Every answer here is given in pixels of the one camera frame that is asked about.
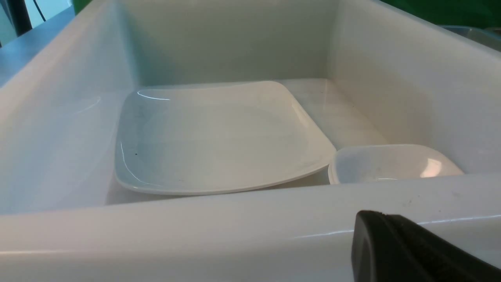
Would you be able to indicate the white square plate in tub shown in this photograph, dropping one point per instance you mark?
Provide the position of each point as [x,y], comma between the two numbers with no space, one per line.
[216,139]

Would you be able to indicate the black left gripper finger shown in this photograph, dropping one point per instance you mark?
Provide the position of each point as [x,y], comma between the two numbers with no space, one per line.
[392,248]

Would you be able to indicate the small white bowl in tub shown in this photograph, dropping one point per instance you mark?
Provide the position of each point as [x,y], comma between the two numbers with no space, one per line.
[362,164]

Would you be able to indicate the teal plastic bin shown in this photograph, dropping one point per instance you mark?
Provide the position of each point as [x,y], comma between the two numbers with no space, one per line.
[489,37]

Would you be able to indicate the large white plastic tub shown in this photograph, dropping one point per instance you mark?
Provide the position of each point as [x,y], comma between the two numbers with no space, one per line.
[367,74]

